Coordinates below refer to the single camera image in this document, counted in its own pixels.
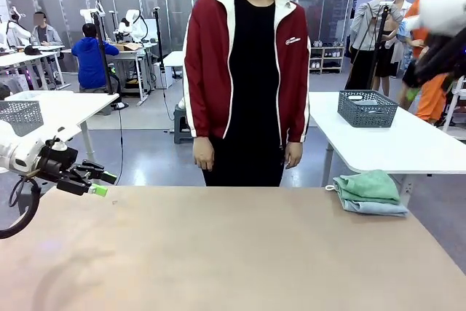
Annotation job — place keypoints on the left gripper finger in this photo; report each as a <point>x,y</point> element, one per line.
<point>96,172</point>
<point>83,189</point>

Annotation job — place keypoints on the black tripod stand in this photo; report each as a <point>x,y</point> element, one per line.
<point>103,59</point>
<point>378,41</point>

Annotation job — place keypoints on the white rack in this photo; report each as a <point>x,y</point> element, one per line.
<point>455,107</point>

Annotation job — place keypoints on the person in white top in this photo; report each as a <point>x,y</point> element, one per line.
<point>431,100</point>

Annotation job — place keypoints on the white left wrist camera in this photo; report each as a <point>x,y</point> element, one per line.
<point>58,145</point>

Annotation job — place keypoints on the black cap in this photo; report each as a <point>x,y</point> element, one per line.
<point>32,50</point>

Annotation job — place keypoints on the white shoe shelf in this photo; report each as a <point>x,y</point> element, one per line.
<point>329,59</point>

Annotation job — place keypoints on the white work desk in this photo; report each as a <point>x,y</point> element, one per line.
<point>22,58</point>
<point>127,54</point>

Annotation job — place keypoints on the mannequin in orange coat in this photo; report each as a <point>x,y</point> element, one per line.
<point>407,52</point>

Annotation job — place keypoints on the person's left hand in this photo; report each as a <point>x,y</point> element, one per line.
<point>294,154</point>

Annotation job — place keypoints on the grey lattice plastic basket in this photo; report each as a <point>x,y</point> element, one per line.
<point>20,116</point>
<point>364,116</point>

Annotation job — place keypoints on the person in blue hoodie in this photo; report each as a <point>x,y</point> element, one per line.
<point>91,59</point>

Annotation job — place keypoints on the person's right hand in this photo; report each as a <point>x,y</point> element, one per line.
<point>204,152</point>

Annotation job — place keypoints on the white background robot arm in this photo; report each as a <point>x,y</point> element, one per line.
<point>136,28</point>
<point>16,32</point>
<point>87,14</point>

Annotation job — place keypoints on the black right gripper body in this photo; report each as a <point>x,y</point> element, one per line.
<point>442,56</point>

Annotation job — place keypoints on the mannequin in grey shirt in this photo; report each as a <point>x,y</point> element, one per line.
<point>364,27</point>

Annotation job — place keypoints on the person in red jacket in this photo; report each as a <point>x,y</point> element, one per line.
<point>251,70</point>

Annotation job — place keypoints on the grey plastic step stool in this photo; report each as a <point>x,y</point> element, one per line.
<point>180,125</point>
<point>22,198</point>

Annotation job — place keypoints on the person in grey jacket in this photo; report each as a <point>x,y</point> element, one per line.
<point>47,36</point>

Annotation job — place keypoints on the figure in white shirt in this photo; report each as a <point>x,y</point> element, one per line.
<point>398,8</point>

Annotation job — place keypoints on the person's left forearm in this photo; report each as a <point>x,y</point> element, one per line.
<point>299,118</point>

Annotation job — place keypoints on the black camera pole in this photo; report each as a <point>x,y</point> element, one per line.
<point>158,41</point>

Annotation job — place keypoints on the brown cardboard box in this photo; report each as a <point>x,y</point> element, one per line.
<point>129,47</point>

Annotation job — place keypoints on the green terry towel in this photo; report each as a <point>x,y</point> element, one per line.
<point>367,185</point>

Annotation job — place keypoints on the person's right forearm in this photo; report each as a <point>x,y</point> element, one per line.
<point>194,114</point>

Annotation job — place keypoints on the light blue terry towel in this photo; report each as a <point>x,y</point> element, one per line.
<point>378,209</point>
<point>367,103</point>

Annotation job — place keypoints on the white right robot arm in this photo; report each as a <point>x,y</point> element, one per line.
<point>444,1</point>

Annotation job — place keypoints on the beige crumpled cloth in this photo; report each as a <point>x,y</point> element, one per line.
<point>183,103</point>

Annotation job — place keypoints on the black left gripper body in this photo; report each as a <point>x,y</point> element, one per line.
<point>54,163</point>

